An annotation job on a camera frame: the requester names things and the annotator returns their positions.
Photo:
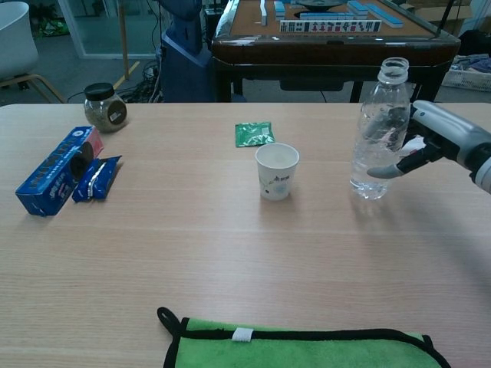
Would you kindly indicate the green bag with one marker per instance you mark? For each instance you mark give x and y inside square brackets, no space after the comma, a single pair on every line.
[53,27]

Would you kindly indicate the glass jar black lid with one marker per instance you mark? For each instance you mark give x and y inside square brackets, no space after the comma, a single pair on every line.
[103,115]

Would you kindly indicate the white paper cup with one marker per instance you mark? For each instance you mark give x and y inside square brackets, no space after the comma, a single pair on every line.
[276,180]

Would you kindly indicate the face-up mahjong tile row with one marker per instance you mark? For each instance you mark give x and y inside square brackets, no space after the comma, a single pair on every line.
[330,26]

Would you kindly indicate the white chair wooden legs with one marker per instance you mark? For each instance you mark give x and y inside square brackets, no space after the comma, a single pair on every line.
[15,46]

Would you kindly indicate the blue cookie box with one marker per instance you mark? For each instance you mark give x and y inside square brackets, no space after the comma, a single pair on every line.
[50,172]

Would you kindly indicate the white plastic basket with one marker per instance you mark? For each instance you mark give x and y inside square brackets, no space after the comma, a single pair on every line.
[464,78]

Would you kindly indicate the brown mahjong table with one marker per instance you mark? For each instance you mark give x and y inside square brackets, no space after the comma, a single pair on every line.
[326,53]

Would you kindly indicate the wooden pole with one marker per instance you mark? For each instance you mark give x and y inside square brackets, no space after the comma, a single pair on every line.
[123,38]

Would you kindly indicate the blue cookie packet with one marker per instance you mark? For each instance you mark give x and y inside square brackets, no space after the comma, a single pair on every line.
[97,180]

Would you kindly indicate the green cloth black trim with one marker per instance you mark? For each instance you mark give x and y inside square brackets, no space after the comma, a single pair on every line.
[307,350]

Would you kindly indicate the transparent plastic bottle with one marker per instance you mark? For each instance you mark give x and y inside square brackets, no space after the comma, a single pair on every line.
[370,165]

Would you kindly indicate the black bag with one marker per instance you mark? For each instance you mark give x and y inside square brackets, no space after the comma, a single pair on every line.
[475,42]

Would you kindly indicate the blue mahjong tile row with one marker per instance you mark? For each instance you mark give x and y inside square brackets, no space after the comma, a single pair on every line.
[280,9]
[263,11]
[326,16]
[387,18]
[358,8]

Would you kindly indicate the black tripod stand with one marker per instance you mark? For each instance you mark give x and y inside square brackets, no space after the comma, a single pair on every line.
[445,19]

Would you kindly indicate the green sachet packet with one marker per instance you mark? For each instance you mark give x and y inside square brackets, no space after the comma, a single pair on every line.
[251,134]

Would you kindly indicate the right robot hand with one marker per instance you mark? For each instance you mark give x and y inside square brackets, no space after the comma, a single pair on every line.
[449,130]

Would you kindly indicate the blue clothes pile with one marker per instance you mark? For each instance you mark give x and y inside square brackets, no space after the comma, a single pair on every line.
[479,63]

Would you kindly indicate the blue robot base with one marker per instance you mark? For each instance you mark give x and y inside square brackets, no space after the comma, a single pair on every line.
[184,69]

